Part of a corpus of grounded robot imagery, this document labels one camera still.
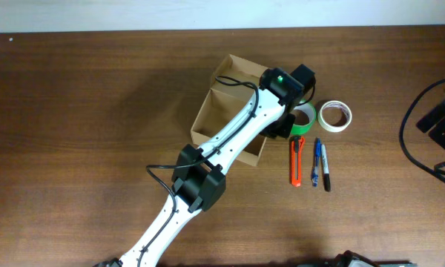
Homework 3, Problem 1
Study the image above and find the green tape roll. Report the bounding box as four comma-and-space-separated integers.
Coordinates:
291, 99, 317, 135

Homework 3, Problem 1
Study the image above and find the brown cardboard box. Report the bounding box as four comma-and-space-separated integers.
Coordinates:
191, 54, 267, 145

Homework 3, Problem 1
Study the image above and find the red utility knife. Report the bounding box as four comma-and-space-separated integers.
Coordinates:
289, 135, 305, 187

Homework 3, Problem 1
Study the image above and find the cream masking tape roll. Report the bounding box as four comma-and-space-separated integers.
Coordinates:
317, 100, 353, 133

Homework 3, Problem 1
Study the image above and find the blue pen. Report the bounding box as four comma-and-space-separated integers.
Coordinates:
311, 138, 321, 188

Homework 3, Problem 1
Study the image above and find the black and white marker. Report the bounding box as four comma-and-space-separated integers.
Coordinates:
320, 144, 331, 192

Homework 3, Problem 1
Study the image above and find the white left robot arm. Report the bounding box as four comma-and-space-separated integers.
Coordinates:
102, 65, 316, 266

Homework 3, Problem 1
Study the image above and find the black cable on table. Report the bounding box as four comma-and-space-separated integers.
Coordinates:
398, 76, 445, 194

